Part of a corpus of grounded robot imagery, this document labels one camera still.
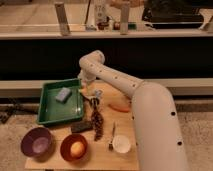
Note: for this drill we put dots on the blue sponge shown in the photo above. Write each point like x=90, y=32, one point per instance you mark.
x=63, y=95

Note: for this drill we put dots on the orange carrot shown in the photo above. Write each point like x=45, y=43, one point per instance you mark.
x=119, y=108

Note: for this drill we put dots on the white cup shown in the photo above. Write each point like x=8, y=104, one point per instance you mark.
x=121, y=144

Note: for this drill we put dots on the orange bowl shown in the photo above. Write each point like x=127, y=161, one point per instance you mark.
x=67, y=143

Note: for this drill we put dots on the green plastic tray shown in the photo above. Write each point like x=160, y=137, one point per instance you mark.
x=60, y=103

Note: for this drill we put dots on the grey post right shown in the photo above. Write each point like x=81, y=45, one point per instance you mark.
x=124, y=17

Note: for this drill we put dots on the grey post left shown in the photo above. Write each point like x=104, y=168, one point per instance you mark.
x=62, y=18

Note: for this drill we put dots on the black case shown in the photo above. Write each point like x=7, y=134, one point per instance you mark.
x=172, y=14

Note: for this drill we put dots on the yellow banana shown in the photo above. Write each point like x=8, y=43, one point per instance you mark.
x=84, y=91

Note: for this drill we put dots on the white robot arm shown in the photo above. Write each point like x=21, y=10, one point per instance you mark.
x=160, y=145

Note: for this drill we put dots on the metal fork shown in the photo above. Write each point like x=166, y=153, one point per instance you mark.
x=110, y=146

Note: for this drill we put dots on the white carton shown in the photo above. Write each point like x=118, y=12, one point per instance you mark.
x=100, y=11

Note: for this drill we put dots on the wooden table board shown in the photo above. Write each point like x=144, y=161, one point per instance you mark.
x=98, y=157

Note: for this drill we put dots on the grey post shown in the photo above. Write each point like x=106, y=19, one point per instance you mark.
x=124, y=17
x=62, y=18

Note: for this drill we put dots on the purple bowl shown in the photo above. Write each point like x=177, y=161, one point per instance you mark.
x=36, y=142

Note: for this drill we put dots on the yellow lemon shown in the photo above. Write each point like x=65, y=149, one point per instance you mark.
x=77, y=149

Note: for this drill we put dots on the dark scrub pad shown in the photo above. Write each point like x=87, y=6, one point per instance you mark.
x=81, y=126

